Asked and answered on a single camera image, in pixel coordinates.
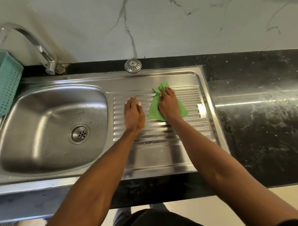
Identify teal plastic mesh basket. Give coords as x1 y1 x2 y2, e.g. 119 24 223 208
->
0 50 24 116

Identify person's grey jeans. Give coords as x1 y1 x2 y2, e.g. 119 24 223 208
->
113 203 169 226

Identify chrome curved faucet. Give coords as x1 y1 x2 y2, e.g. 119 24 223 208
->
0 22 67 75

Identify stainless steel sink with drainboard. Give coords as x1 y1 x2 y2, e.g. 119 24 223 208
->
0 65 231 195

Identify round perforated steel cap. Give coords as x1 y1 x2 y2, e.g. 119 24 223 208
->
124 59 142 73

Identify person's right forearm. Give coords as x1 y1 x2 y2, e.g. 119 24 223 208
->
166 116 298 226

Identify person's right hand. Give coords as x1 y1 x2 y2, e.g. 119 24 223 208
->
157 87 183 122

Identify green cleaning cloth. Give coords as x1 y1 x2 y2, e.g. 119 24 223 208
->
147 82 189 122

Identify person's black shirt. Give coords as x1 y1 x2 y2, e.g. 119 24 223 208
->
129 209 204 226

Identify person's left forearm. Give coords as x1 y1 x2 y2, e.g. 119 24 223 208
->
46 129 140 226

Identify person's left hand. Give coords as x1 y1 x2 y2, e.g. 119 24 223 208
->
124 96 146 133

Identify round steel drain strainer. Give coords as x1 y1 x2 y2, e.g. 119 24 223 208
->
68 123 90 145

